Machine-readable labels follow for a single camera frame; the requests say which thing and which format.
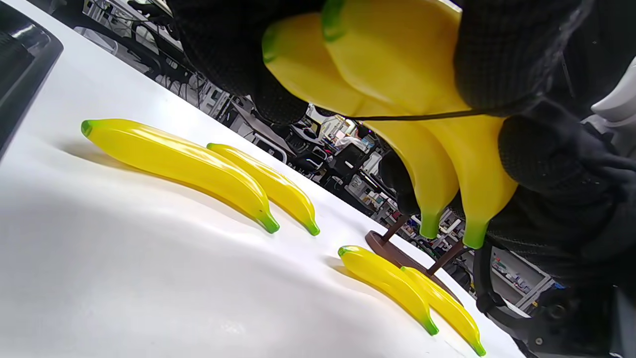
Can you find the person's left hand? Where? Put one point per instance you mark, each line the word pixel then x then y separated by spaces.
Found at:
pixel 223 40

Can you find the person's right hand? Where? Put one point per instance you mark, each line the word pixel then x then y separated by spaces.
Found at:
pixel 556 199

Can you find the yellow plastic banana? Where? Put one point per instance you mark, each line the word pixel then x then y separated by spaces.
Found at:
pixel 452 308
pixel 387 283
pixel 407 59
pixel 184 164
pixel 278 189
pixel 318 79

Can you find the black elastic band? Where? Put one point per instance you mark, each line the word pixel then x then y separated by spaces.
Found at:
pixel 397 118

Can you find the brown wooden hook stand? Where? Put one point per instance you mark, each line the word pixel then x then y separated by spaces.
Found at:
pixel 382 246

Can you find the black plastic tray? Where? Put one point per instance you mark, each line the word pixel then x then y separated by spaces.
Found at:
pixel 20 59

